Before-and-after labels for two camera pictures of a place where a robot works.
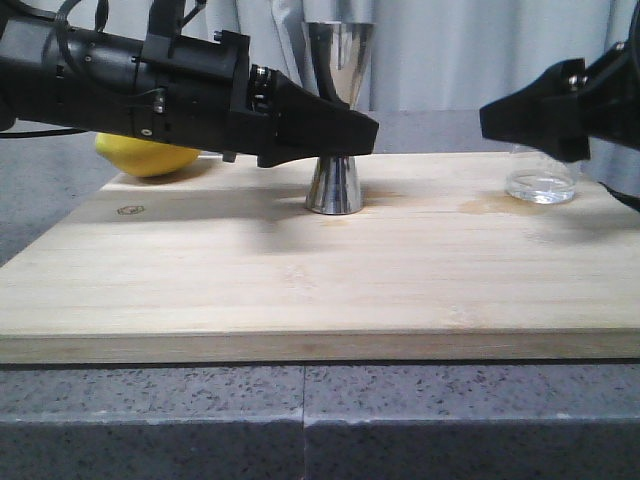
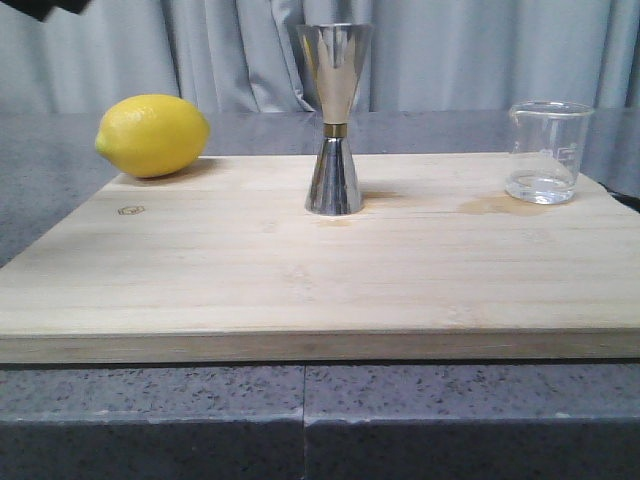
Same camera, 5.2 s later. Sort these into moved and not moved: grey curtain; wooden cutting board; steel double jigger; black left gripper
Moved: black left gripper
Not moved: wooden cutting board; grey curtain; steel double jigger
